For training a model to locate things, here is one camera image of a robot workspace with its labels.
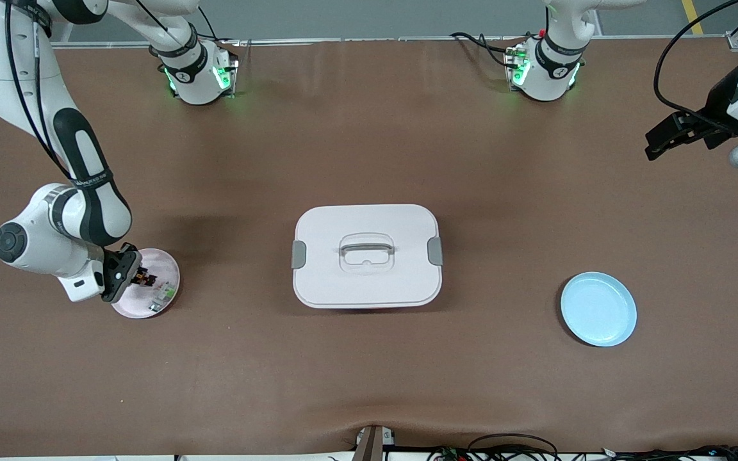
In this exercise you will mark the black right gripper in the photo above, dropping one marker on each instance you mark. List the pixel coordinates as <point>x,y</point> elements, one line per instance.
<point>145,277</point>

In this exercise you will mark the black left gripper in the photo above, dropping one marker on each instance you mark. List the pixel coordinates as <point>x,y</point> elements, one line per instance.
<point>719,101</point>

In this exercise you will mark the black orange switch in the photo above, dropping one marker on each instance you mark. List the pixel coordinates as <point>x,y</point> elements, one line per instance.
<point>150,279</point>

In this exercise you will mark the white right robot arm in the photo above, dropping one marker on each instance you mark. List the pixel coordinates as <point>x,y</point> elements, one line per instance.
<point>81,160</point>

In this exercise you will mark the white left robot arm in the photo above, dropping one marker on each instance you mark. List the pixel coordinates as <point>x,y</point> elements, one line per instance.
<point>545,70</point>

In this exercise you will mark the pink round plate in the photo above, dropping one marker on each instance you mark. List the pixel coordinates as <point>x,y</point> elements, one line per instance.
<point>161,266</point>

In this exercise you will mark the blue round plate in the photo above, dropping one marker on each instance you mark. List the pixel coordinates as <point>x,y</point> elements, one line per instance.
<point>599,310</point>

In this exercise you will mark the white lidded storage box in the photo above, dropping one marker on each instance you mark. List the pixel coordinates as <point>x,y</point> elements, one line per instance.
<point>367,282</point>

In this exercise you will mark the brown table mat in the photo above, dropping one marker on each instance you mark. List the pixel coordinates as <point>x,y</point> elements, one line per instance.
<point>369,371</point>

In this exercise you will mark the green white switch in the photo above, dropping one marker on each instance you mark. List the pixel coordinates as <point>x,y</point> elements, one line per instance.
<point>163,298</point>

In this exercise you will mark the brown metal table bracket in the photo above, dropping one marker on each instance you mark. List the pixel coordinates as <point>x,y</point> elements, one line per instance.
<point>372,445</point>

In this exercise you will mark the silver table edge rail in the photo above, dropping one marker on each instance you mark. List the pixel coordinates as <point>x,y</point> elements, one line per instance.
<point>375,40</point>

